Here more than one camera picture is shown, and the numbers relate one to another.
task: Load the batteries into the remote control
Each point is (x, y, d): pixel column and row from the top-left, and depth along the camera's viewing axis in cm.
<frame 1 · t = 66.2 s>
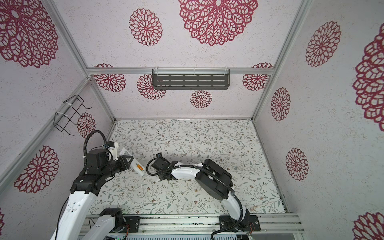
left hand: (131, 160, 76), fingers closed
right hand: (163, 170, 92), fingers open
orange battery: (140, 167, 80), point 15 cm above the table

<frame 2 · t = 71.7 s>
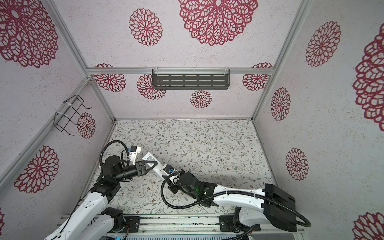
left hand: (156, 166, 73), fingers closed
right hand: (165, 171, 72), fingers open
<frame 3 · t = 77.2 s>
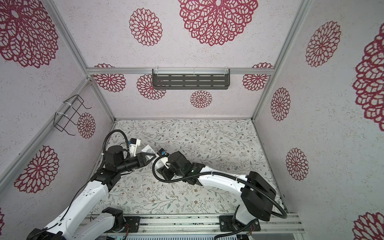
left hand: (154, 158, 76), fingers closed
right hand: (160, 163, 77), fingers open
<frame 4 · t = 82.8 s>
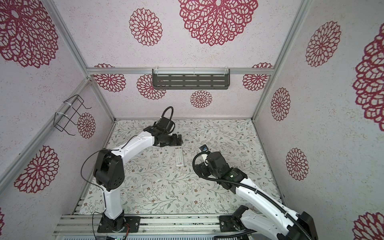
left hand: (174, 143, 92), fingers open
right hand: (203, 158, 78), fingers open
